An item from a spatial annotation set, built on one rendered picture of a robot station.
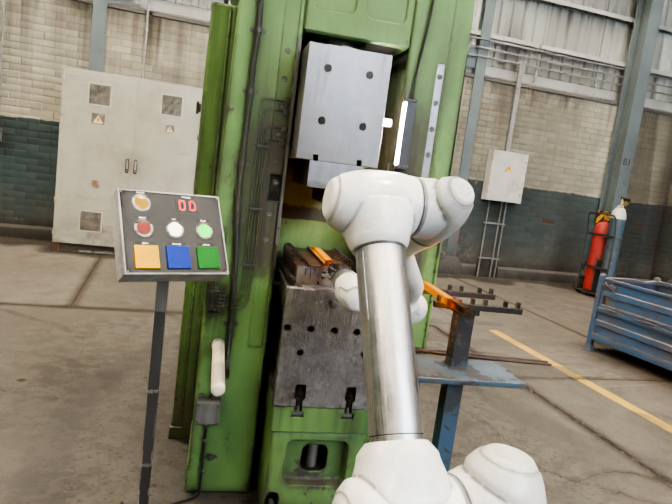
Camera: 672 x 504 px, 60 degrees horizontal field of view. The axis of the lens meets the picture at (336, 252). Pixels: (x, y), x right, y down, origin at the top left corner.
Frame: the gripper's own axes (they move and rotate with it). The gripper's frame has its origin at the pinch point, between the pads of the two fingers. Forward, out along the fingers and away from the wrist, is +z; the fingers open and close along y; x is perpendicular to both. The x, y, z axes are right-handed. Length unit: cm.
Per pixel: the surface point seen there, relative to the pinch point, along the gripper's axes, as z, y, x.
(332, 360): -2.2, 4.0, -34.2
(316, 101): 8, -12, 57
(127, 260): -22, -67, 1
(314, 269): 5.1, -5.8, -2.5
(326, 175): 6.5, -5.7, 31.9
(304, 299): -1.3, -9.1, -12.3
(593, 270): 549, 507, -85
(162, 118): 528, -115, 46
